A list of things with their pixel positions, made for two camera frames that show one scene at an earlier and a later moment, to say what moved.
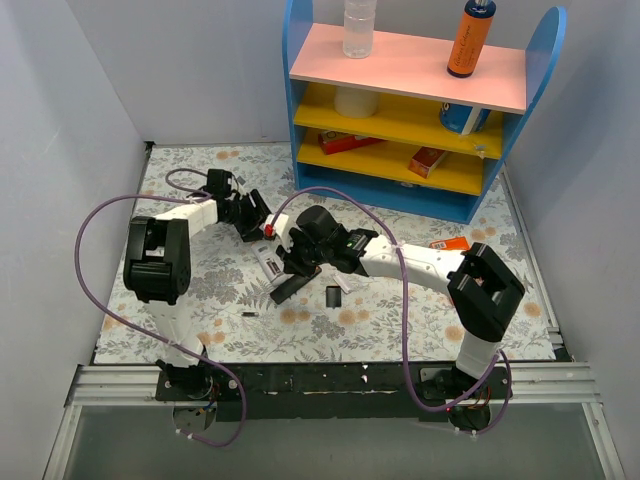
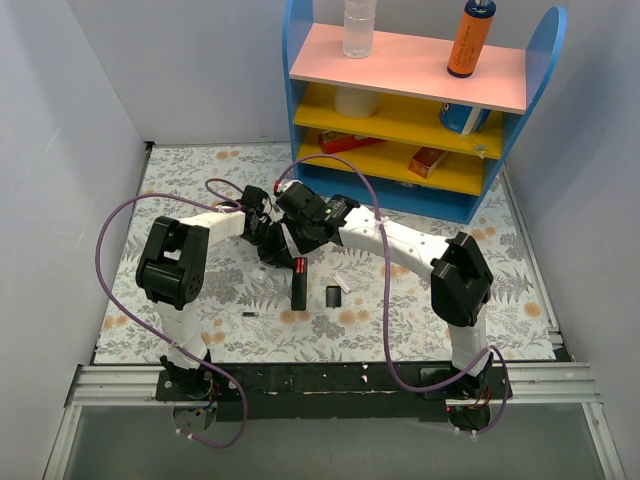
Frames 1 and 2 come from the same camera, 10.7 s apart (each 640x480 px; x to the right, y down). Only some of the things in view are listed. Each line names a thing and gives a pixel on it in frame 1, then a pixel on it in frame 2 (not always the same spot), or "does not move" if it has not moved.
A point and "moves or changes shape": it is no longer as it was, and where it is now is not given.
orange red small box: [426, 160] does not move
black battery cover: [333, 296] does not move
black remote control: [292, 286] moves or changes shape
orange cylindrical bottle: [470, 37] does not move
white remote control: [270, 258] moves or changes shape
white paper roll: [355, 103] does not move
